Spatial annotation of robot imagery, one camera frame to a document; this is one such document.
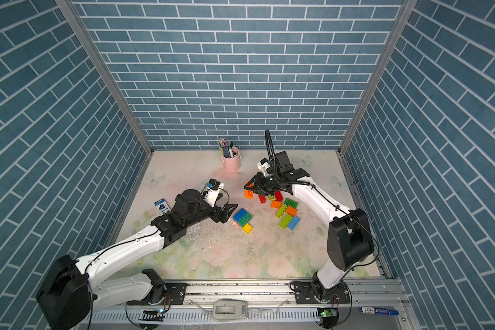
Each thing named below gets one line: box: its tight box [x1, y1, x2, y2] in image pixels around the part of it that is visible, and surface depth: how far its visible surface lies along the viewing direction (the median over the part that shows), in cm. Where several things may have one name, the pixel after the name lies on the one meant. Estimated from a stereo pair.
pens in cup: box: [215, 137, 237, 159], surface depth 106 cm
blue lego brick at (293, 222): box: [287, 215, 302, 231], surface depth 93 cm
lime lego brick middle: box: [275, 203, 287, 218], surface depth 96 cm
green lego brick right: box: [283, 198, 299, 209], surface depth 98 cm
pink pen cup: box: [221, 147, 242, 172], surface depth 110 cm
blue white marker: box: [359, 305, 400, 316], surface depth 71 cm
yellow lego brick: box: [242, 222, 254, 234], surface depth 91 cm
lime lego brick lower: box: [279, 214, 293, 229], surface depth 93 cm
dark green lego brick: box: [237, 212, 253, 228], surface depth 92 cm
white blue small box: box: [154, 198, 172, 216], surface depth 98 cm
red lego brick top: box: [275, 190, 284, 202], surface depth 101 cm
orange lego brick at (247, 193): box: [244, 183, 254, 200], surface depth 82 cm
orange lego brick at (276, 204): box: [270, 200, 283, 209], surface depth 98 cm
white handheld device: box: [212, 299, 249, 320], surface depth 70 cm
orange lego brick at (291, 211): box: [286, 206, 298, 217], surface depth 96 cm
